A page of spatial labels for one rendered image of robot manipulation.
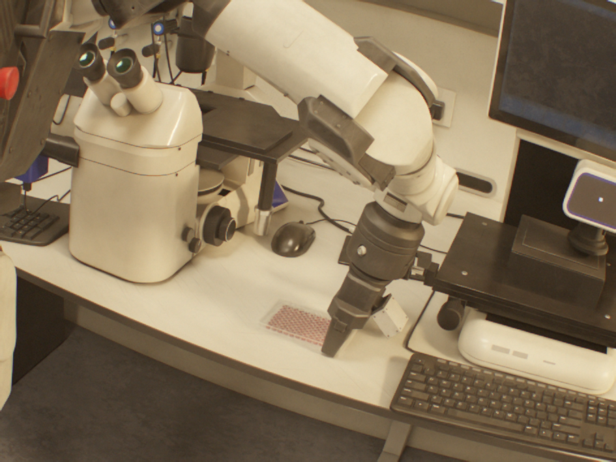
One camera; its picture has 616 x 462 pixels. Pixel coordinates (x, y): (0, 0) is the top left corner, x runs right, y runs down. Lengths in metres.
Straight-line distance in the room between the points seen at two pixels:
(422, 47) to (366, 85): 1.04
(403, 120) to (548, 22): 0.48
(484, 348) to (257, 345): 0.33
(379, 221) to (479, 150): 0.78
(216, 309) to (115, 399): 1.03
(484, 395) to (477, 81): 0.86
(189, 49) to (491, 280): 0.61
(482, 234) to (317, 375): 0.42
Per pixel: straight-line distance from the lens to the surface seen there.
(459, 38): 1.78
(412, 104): 0.81
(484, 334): 1.20
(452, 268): 1.25
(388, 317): 1.13
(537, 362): 1.20
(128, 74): 1.08
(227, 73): 1.54
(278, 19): 0.76
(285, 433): 2.19
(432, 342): 1.25
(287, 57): 0.76
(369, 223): 1.07
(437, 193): 0.99
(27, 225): 1.40
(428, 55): 1.80
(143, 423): 2.15
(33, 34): 0.76
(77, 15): 0.82
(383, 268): 1.09
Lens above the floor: 1.39
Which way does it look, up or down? 25 degrees down
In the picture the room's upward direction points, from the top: 10 degrees clockwise
